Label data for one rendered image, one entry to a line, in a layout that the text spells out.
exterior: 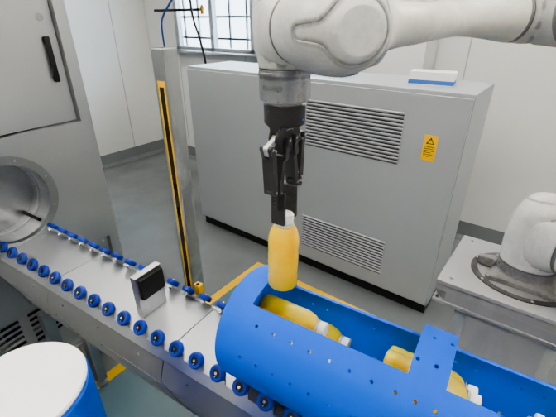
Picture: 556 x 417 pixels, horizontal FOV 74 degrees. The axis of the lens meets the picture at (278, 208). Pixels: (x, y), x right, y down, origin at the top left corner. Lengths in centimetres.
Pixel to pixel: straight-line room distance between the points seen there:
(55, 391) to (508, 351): 123
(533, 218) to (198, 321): 103
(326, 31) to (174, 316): 103
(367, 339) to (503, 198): 272
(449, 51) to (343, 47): 302
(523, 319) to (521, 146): 235
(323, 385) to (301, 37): 61
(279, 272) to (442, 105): 157
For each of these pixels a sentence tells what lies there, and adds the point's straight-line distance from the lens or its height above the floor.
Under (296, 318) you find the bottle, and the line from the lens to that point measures 95.
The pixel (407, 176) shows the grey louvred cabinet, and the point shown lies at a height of 95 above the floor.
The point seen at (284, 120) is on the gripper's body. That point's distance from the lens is 65.
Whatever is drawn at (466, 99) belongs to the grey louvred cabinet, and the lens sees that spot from 214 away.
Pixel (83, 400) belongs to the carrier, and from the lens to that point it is 105.
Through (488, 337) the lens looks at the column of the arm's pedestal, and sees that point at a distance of 137.
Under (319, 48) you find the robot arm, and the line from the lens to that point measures 45.
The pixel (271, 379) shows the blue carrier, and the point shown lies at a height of 111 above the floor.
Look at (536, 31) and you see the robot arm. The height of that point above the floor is 176.
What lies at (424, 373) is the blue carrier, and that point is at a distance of 76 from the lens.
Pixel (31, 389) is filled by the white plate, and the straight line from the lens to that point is 108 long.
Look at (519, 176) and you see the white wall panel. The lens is 352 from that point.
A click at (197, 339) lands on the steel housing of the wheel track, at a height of 93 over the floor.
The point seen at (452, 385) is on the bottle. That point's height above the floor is 117.
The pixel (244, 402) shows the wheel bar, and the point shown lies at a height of 93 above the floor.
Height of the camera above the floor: 178
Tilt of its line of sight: 27 degrees down
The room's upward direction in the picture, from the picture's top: straight up
